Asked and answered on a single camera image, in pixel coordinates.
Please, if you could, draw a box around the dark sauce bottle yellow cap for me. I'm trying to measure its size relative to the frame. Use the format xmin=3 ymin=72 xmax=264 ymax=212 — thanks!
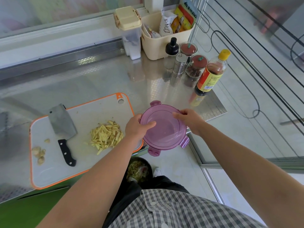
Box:
xmin=194 ymin=49 xmax=231 ymax=97

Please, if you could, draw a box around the steel spice shaker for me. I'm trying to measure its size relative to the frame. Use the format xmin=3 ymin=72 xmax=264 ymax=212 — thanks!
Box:
xmin=172 ymin=53 xmax=188 ymax=78

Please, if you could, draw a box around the green seasoning packet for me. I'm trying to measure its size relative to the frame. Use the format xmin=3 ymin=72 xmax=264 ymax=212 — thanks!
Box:
xmin=179 ymin=0 xmax=199 ymax=27

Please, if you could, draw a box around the person's left forearm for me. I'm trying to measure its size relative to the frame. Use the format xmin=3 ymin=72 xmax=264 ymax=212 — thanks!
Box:
xmin=36 ymin=133 xmax=143 ymax=228

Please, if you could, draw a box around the white seasoning packet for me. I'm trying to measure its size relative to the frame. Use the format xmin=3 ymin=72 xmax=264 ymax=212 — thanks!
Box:
xmin=159 ymin=10 xmax=177 ymax=37

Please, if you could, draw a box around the glass bottle black cap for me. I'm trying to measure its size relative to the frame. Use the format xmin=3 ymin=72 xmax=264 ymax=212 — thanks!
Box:
xmin=164 ymin=37 xmax=179 ymax=70

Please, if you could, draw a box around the black trash bin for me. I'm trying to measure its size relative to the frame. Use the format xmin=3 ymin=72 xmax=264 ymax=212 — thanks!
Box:
xmin=126 ymin=157 xmax=154 ymax=184

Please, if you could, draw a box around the green cabinet panel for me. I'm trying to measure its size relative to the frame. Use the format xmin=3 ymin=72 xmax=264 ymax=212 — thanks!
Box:
xmin=0 ymin=186 xmax=72 ymax=228

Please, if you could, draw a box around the yellow red seasoning packet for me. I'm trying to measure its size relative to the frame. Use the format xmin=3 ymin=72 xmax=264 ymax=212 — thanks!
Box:
xmin=171 ymin=5 xmax=193 ymax=34

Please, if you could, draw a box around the black cable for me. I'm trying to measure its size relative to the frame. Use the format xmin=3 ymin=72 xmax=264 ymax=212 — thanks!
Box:
xmin=197 ymin=8 xmax=304 ymax=119

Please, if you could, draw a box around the clear cup red lid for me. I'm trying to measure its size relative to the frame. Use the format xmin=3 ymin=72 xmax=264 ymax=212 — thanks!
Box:
xmin=185 ymin=54 xmax=209 ymax=80
xmin=180 ymin=42 xmax=198 ymax=63

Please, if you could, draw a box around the clear canister beige lid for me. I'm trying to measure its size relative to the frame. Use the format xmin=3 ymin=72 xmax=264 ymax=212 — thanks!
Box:
xmin=113 ymin=6 xmax=143 ymax=60

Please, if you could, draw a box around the person's right hand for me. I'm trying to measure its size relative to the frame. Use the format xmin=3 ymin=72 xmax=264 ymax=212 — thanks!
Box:
xmin=172 ymin=109 xmax=207 ymax=136

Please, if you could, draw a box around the small clear crumpled packet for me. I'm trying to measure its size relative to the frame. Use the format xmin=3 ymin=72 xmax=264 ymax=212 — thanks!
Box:
xmin=142 ymin=23 xmax=162 ymax=39

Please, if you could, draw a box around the white orange-rimmed cutting board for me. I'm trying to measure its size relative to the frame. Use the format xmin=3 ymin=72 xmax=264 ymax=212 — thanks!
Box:
xmin=29 ymin=92 xmax=144 ymax=190

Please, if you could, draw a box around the steel cleaver black handle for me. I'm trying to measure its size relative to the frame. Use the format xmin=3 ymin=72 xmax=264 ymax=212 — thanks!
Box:
xmin=48 ymin=104 xmax=78 ymax=167

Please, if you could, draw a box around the pile of ginger strips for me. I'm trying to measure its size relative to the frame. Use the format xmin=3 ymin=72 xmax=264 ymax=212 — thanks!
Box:
xmin=89 ymin=120 xmax=125 ymax=155

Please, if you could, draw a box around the beige plastic basket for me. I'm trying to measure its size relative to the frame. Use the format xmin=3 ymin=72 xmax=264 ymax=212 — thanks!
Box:
xmin=141 ymin=10 xmax=195 ymax=61

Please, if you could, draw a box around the person's left hand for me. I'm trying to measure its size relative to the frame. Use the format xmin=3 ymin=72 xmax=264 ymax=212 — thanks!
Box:
xmin=125 ymin=114 xmax=157 ymax=143

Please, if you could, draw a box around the pile of ginger peel pieces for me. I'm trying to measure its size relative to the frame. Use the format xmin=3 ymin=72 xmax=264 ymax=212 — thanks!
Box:
xmin=31 ymin=139 xmax=51 ymax=166

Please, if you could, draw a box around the purple plastic food container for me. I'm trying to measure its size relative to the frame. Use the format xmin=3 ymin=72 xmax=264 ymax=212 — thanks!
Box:
xmin=139 ymin=100 xmax=190 ymax=157

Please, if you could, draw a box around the person's right forearm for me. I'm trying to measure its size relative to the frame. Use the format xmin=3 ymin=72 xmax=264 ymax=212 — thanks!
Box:
xmin=197 ymin=121 xmax=304 ymax=228

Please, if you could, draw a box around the grey checked shirt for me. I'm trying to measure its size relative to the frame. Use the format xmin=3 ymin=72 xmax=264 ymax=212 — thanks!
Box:
xmin=108 ymin=189 xmax=267 ymax=228

